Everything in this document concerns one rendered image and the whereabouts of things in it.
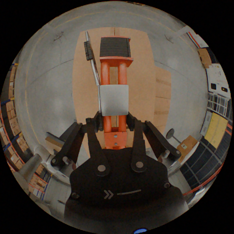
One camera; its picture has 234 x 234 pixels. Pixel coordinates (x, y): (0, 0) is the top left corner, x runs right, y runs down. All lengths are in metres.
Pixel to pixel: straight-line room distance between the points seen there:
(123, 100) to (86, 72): 0.23
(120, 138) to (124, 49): 0.22
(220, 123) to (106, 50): 7.29
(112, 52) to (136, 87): 0.20
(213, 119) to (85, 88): 7.36
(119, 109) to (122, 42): 0.17
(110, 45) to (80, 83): 0.21
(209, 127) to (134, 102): 7.21
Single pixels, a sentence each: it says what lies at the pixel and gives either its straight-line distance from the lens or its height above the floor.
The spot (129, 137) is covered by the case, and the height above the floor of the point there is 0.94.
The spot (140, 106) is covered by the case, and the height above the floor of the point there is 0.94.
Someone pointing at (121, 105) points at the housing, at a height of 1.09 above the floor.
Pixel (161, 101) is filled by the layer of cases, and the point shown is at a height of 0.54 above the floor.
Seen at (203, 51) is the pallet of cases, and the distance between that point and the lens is 7.09.
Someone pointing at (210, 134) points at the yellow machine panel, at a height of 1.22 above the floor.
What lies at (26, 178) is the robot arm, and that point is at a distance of 0.65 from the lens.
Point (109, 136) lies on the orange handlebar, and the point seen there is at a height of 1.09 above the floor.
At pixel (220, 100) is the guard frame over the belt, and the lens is 7.27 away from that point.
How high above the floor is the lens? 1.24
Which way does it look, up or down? 69 degrees down
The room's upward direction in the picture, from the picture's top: 168 degrees clockwise
